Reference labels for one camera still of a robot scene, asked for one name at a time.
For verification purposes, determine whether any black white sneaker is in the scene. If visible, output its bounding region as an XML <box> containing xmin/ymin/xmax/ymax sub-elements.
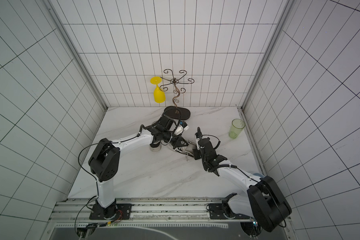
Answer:
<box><xmin>150</xmin><ymin>121</ymin><xmax>162</xmax><ymax>152</ymax></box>
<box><xmin>174</xmin><ymin>141</ymin><xmax>197</xmax><ymax>158</ymax></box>

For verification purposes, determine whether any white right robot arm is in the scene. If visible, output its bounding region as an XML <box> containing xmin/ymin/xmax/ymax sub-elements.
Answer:
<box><xmin>194</xmin><ymin>134</ymin><xmax>292</xmax><ymax>232</ymax></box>

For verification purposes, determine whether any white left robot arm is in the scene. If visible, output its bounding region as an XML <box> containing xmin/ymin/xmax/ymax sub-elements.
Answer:
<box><xmin>89</xmin><ymin>115</ymin><xmax>189</xmax><ymax>209</ymax></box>

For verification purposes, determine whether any yellow plastic wine glass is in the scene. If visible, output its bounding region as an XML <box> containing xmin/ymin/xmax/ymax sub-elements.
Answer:
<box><xmin>150</xmin><ymin>77</ymin><xmax>166</xmax><ymax>104</ymax></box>

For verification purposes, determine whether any green plastic cup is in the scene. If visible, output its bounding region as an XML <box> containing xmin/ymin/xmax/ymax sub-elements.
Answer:
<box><xmin>229</xmin><ymin>119</ymin><xmax>246</xmax><ymax>139</ymax></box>

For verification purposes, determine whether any light blue mug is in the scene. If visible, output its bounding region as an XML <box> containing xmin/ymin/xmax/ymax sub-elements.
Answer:
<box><xmin>252</xmin><ymin>173</ymin><xmax>265</xmax><ymax>178</ymax></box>

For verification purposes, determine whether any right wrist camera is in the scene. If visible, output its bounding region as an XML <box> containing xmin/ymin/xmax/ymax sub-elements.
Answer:
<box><xmin>195</xmin><ymin>138</ymin><xmax>200</xmax><ymax>150</ymax></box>

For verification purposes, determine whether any copper wire glass rack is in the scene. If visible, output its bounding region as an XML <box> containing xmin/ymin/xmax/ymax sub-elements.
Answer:
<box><xmin>159</xmin><ymin>69</ymin><xmax>195</xmax><ymax>121</ymax></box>

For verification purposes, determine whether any aluminium mounting rail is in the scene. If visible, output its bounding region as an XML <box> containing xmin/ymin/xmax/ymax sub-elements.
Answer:
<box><xmin>50</xmin><ymin>198</ymin><xmax>269</xmax><ymax>229</ymax></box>

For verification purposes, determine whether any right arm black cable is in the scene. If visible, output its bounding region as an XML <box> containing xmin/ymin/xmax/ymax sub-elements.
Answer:
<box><xmin>195</xmin><ymin>126</ymin><xmax>289</xmax><ymax>229</ymax></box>

